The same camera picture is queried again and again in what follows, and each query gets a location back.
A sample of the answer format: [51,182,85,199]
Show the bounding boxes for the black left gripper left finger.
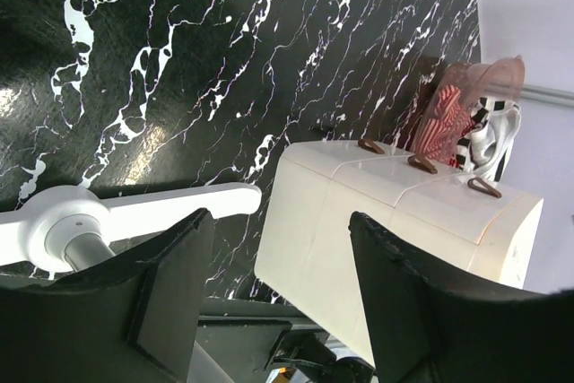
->
[1,209,214,382]

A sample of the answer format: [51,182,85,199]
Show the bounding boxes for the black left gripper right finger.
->
[349,212,573,382]

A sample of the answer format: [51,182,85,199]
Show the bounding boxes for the red white striped tank top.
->
[415,84,474,168]

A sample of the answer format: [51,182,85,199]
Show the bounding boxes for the black white striped tank top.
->
[453,96,521,182]

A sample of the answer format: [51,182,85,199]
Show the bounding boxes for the grey clothes rack pole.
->
[64,233,115,272]

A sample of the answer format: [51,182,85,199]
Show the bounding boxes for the white clothes rack base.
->
[1,182,262,273]

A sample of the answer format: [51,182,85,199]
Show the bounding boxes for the white foam box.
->
[255,141,544,361]

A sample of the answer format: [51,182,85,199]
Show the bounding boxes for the black marble pattern mat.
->
[0,0,483,303]

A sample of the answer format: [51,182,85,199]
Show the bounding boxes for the aluminium frame rail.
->
[522,85,574,108]

